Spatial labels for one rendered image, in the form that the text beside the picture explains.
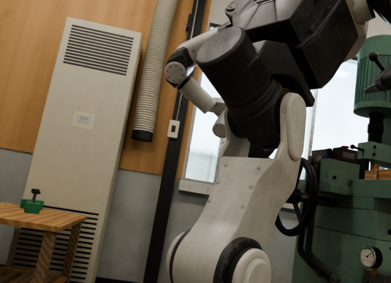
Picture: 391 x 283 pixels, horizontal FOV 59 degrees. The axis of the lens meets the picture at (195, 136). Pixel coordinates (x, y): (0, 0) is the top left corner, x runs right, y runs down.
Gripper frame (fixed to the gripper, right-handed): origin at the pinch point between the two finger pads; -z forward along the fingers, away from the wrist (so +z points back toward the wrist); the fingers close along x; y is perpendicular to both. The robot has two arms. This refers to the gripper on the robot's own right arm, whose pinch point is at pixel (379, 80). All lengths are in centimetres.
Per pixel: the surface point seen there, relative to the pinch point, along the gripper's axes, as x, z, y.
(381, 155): 11.7, -10.5, 25.5
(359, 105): 2.5, -13.7, 6.4
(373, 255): 54, 14, 28
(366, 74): -7.7, -11.5, -0.9
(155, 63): 11, -142, -75
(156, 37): -3, -143, -89
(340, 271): 58, -6, 38
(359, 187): 34.1, -0.7, 20.6
